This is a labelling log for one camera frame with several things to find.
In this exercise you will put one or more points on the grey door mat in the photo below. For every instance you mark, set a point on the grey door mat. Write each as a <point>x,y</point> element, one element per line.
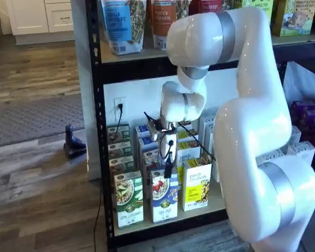
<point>29,120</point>

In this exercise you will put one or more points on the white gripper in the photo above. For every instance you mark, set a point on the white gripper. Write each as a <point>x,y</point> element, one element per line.
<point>174,155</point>

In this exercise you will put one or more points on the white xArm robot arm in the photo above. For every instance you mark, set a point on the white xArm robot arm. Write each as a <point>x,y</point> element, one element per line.
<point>252,131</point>

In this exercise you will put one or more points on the green peanut butter box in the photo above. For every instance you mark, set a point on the green peanut butter box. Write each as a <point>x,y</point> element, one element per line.
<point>294,18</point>

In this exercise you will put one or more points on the blue granola pouch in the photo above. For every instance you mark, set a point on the blue granola pouch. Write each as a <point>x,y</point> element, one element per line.
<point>118,23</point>

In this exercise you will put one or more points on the white plastic sheet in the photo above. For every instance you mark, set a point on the white plastic sheet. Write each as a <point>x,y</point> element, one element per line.
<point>307,84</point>

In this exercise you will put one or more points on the dark blue seal figurine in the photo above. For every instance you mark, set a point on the dark blue seal figurine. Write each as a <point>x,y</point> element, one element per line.
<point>73,149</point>

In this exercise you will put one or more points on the black metal shelf rack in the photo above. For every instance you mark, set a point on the black metal shelf rack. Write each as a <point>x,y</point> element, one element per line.
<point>95,78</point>

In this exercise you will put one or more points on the red granola pouch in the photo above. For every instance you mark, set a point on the red granola pouch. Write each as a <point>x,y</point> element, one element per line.
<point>206,5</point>

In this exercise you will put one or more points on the particleboard shelf board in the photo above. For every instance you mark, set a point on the particleboard shelf board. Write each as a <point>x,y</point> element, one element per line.
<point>152,53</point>
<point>199,215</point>

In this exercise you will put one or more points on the white granola box blue label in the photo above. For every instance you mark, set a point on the white granola box blue label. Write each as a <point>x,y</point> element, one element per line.
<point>141,130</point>
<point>145,143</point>

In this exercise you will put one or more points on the blue and white oatmeal box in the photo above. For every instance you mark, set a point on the blue and white oatmeal box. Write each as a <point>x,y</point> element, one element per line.
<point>148,157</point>
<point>165,199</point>

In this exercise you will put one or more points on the green oatmeal box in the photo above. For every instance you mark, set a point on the green oatmeal box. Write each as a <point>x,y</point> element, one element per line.
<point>120,164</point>
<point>128,199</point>
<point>124,130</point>
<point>119,149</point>

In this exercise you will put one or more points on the white cabinet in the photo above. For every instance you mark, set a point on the white cabinet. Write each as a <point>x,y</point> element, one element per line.
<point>29,15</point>

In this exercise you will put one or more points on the orange granola pouch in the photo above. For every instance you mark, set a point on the orange granola pouch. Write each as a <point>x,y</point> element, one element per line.
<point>160,18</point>

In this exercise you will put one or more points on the white wall outlet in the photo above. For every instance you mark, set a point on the white wall outlet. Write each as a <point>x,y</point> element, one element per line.
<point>116,101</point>

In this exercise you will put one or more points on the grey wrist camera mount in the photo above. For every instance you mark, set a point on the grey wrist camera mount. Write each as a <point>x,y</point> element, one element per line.
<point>154,131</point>

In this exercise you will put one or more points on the green apple pie box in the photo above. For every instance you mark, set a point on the green apple pie box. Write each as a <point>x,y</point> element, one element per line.
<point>254,3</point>

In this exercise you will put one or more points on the white carton with dotted top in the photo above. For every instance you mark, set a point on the white carton with dotted top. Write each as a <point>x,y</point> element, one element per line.
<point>215,173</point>
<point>295,134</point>
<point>302,152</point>
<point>206,123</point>
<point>271,155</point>
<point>208,141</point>

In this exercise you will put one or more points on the white granola box yellow label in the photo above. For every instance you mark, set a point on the white granola box yellow label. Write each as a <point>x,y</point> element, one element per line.
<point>197,183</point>
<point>185,125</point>
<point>186,157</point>
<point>183,137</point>

